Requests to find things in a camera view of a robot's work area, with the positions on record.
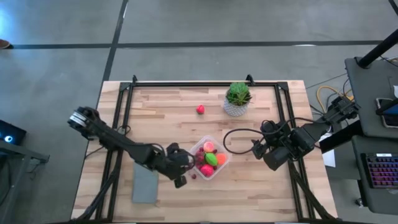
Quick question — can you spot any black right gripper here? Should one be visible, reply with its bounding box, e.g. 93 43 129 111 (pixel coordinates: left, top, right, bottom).
251 126 315 172

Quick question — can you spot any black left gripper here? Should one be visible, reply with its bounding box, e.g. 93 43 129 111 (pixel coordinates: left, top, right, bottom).
160 142 196 189

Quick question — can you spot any green toy fruit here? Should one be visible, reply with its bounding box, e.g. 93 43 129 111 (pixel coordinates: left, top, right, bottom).
205 152 219 166

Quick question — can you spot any clear plastic tupperware container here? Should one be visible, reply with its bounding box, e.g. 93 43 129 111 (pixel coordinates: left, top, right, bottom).
188 134 231 182

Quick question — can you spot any red toy apple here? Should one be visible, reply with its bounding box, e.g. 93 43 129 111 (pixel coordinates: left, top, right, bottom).
200 164 215 177

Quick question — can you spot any grey folded cloth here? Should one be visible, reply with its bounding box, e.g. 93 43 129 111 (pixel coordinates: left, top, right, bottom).
131 161 159 205

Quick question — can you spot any potted green succulent plant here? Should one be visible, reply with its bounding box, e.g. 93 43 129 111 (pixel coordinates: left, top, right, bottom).
223 81 252 118

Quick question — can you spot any white paper sheet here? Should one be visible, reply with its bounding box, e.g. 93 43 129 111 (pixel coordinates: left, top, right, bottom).
322 149 337 168

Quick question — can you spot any black desk beam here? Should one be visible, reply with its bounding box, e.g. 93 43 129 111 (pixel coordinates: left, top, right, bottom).
319 119 363 154

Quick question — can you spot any grey desk with keyboard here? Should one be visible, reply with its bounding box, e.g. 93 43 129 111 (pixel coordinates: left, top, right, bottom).
351 135 398 216

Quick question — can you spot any grey desk with pole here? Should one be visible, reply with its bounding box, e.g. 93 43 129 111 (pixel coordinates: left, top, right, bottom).
344 56 398 139

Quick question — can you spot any backlit black keyboard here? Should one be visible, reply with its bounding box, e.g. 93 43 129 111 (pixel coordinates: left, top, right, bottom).
360 152 398 190

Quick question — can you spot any smartphone with white case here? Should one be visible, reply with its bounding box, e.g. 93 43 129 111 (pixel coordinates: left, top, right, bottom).
375 97 398 129

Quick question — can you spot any black round pole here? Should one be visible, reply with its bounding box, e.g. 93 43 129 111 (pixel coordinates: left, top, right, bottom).
356 29 398 69

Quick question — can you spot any grey metal stand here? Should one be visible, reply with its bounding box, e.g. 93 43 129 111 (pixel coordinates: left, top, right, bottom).
0 139 50 224

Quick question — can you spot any black device with blue light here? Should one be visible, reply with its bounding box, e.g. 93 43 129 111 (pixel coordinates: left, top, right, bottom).
0 119 27 146

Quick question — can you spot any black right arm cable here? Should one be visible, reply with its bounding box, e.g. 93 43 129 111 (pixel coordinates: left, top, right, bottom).
222 116 327 156

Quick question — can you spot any yellow floor cable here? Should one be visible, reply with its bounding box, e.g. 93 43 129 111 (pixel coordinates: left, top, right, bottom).
316 85 354 106

